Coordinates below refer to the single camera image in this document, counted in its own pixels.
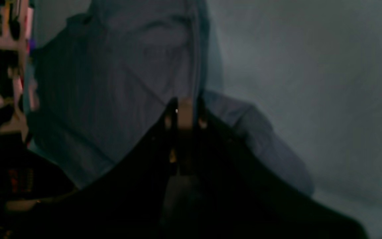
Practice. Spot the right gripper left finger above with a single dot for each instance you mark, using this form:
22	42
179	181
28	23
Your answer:
126	203

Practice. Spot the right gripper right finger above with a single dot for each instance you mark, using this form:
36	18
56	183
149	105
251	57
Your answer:
249	201

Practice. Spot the dark blue T-shirt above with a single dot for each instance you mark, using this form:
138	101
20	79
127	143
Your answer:
104	71

